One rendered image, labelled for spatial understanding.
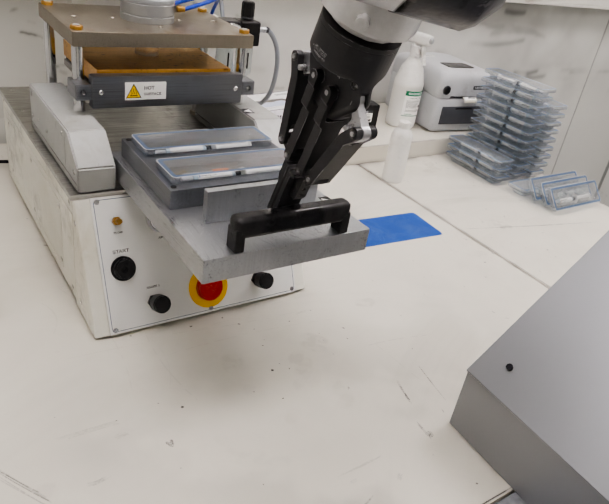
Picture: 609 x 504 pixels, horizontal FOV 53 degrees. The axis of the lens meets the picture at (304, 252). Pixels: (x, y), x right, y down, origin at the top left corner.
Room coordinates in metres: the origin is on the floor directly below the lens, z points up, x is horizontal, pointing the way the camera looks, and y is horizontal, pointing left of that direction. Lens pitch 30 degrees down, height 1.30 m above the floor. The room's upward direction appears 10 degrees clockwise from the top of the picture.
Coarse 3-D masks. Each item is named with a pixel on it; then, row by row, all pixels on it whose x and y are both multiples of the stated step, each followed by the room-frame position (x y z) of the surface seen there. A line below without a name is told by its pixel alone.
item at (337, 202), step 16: (272, 208) 0.59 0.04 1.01; (288, 208) 0.60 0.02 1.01; (304, 208) 0.61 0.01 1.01; (320, 208) 0.62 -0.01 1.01; (336, 208) 0.63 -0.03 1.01; (240, 224) 0.55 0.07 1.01; (256, 224) 0.56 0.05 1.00; (272, 224) 0.58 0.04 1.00; (288, 224) 0.59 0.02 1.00; (304, 224) 0.60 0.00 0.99; (320, 224) 0.62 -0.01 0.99; (336, 224) 0.64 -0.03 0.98; (240, 240) 0.55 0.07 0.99
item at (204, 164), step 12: (192, 156) 0.71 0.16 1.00; (204, 156) 0.72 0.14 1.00; (216, 156) 0.72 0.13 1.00; (228, 156) 0.73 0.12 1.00; (240, 156) 0.74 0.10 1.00; (252, 156) 0.74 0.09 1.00; (264, 156) 0.75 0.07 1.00; (276, 156) 0.76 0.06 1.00; (168, 168) 0.66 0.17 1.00; (180, 168) 0.67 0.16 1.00; (192, 168) 0.67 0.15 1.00; (204, 168) 0.68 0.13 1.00; (216, 168) 0.69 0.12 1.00; (228, 168) 0.69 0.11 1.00; (240, 168) 0.70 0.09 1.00; (252, 168) 0.71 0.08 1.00
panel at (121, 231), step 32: (96, 224) 0.70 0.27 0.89; (128, 224) 0.72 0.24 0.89; (128, 256) 0.70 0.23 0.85; (160, 256) 0.73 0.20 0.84; (128, 288) 0.68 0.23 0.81; (160, 288) 0.71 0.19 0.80; (192, 288) 0.73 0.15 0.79; (224, 288) 0.76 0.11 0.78; (256, 288) 0.79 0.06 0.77; (288, 288) 0.82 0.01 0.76; (128, 320) 0.66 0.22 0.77; (160, 320) 0.69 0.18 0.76
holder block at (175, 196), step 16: (128, 144) 0.74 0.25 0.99; (272, 144) 0.83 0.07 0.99; (128, 160) 0.73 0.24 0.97; (144, 160) 0.70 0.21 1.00; (144, 176) 0.69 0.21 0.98; (160, 176) 0.66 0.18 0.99; (256, 176) 0.70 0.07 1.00; (272, 176) 0.71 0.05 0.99; (160, 192) 0.65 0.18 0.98; (176, 192) 0.63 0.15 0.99; (192, 192) 0.64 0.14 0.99; (176, 208) 0.63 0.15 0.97
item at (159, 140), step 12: (168, 132) 0.78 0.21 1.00; (180, 132) 0.79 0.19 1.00; (192, 132) 0.79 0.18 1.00; (204, 132) 0.80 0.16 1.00; (216, 132) 0.81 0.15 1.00; (228, 132) 0.82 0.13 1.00; (240, 132) 0.83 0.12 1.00; (252, 132) 0.83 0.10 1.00; (144, 144) 0.72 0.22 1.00; (156, 144) 0.73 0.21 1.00; (168, 144) 0.74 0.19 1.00; (180, 144) 0.74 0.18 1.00; (192, 144) 0.75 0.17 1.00; (204, 144) 0.76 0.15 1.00
